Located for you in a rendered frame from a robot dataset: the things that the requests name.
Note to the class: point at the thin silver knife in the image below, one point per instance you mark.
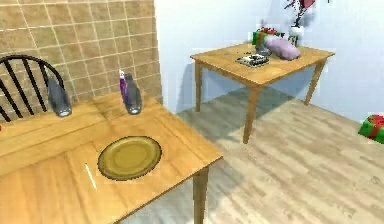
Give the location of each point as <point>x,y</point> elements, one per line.
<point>90,176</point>

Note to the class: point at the olive green round plate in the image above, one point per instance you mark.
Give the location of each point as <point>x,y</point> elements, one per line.
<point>129,157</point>

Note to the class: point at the purple spray bottle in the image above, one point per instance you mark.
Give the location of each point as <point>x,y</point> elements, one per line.
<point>122,87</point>

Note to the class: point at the white vase with red plant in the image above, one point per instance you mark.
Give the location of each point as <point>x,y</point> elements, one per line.
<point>297,23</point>

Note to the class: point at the lilac pillow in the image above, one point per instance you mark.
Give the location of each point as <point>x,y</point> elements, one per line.
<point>282,47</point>

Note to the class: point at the small grey cup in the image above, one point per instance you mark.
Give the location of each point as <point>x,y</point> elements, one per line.
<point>262,50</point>

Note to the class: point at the large wooden dining table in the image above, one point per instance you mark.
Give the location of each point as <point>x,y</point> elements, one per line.
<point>60,140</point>

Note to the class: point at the small wooden side table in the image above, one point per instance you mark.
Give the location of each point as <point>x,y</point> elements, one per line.
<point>233,63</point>

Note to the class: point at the black spindle-back chair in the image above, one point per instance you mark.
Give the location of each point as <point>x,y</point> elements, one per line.
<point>20,86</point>

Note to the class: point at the green gift box red ribbon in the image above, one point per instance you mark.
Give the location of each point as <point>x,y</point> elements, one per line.
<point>259,36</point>
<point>372,128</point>

